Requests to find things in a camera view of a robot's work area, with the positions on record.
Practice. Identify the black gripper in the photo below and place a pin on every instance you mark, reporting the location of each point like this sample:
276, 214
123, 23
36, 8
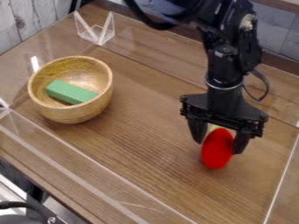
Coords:
222, 106

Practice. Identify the clear acrylic corner bracket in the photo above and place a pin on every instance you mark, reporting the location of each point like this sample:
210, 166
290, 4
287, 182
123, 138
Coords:
95, 34

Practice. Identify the wooden bowl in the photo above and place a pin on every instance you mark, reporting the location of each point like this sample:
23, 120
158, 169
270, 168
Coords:
82, 71

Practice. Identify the red toy strawberry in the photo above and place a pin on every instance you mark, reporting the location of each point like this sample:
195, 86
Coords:
216, 148

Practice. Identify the clear acrylic tray wall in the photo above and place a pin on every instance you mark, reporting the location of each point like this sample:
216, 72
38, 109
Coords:
99, 195

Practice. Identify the green rectangular block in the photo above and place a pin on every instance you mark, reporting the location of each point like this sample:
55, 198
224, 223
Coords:
68, 92

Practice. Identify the black metal stand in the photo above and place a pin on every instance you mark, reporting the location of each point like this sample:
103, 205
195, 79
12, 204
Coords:
42, 213

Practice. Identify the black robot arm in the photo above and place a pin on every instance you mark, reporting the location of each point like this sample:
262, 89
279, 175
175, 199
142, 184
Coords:
228, 25

